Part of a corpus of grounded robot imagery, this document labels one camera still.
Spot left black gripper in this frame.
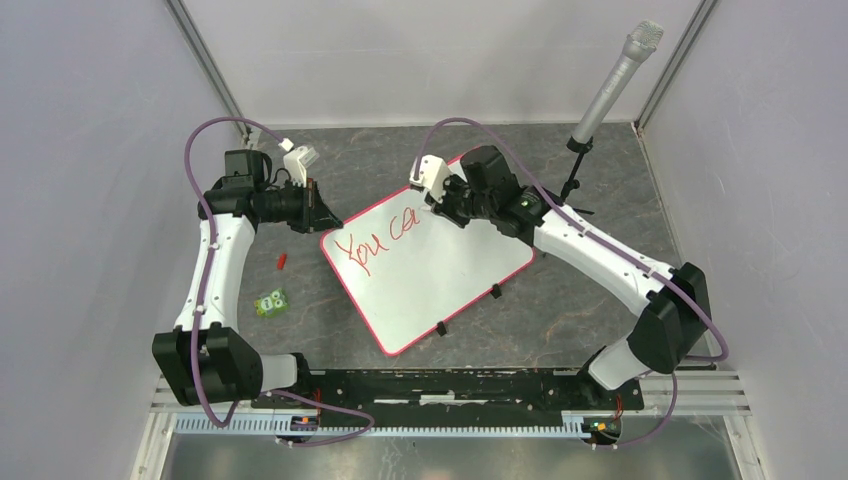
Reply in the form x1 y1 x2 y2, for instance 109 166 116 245
259 177 343 234

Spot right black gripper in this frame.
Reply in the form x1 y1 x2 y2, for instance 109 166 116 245
425 170 495 229

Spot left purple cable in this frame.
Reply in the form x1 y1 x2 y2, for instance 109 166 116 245
184 117 376 448

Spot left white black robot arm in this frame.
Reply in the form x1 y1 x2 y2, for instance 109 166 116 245
152 145 343 406

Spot black microphone tripod stand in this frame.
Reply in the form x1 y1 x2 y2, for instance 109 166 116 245
555 137 593 206

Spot small green eraser toy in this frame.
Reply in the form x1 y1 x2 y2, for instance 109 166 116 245
254 288 290 318

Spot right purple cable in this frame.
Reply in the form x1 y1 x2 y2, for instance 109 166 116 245
415 117 730 450

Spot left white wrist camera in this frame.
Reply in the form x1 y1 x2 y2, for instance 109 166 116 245
283 145 319 187

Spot silver microphone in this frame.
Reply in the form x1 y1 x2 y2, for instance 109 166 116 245
571 20 664 145

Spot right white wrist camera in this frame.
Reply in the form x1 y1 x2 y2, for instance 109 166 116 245
409 155 453 203

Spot white board with pink rim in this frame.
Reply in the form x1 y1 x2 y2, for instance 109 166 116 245
321 187 535 356

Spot white slotted cable duct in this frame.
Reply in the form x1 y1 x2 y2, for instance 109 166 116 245
174 413 590 440

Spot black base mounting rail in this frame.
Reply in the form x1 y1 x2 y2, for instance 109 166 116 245
291 368 645 429

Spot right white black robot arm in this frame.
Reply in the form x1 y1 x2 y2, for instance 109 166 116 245
409 145 709 408

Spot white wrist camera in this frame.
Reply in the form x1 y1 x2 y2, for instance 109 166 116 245
409 155 453 203
283 145 319 187

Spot purple cable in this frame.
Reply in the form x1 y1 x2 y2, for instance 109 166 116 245
415 117 730 450
184 117 376 448

